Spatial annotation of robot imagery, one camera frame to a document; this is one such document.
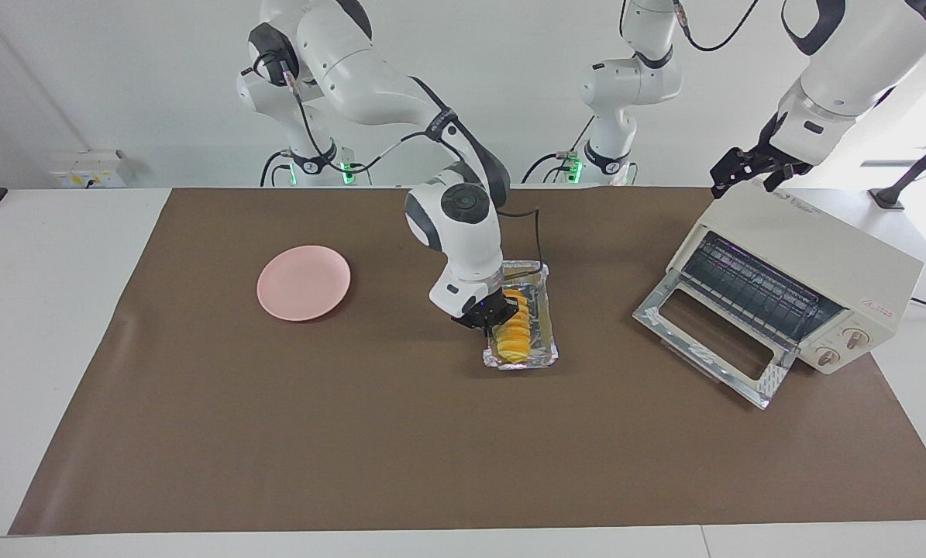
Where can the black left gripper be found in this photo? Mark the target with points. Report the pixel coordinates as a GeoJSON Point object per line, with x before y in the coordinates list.
{"type": "Point", "coordinates": [774, 147]}

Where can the cream toaster oven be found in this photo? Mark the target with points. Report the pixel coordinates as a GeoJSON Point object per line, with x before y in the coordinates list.
{"type": "Point", "coordinates": [834, 248]}

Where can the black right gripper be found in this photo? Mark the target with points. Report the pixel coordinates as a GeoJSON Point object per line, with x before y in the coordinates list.
{"type": "Point", "coordinates": [480, 312]}

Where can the brown table mat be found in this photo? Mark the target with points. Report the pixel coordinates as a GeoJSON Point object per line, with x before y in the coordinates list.
{"type": "Point", "coordinates": [432, 434]}

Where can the pink round plate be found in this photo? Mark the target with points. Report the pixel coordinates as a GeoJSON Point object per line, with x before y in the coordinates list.
{"type": "Point", "coordinates": [304, 283]}

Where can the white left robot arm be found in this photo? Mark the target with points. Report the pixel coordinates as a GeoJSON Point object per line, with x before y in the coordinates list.
{"type": "Point", "coordinates": [633, 77]}

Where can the striped orange bread roll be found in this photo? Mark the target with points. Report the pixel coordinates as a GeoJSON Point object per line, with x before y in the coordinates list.
{"type": "Point", "coordinates": [513, 341]}

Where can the cream oven knob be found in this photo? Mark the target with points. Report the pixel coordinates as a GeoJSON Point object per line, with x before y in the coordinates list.
{"type": "Point", "coordinates": [827, 356]}
{"type": "Point", "coordinates": [856, 339]}

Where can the glass oven door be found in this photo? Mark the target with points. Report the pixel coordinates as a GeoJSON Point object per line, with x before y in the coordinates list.
{"type": "Point", "coordinates": [765, 387]}

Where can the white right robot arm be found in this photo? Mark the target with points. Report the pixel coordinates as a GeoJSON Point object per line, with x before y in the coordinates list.
{"type": "Point", "coordinates": [370, 77]}

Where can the white wall power socket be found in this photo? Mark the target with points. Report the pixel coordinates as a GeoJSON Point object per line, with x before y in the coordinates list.
{"type": "Point", "coordinates": [94, 167]}

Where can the aluminium foil tray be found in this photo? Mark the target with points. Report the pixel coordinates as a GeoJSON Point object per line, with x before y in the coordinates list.
{"type": "Point", "coordinates": [544, 310]}

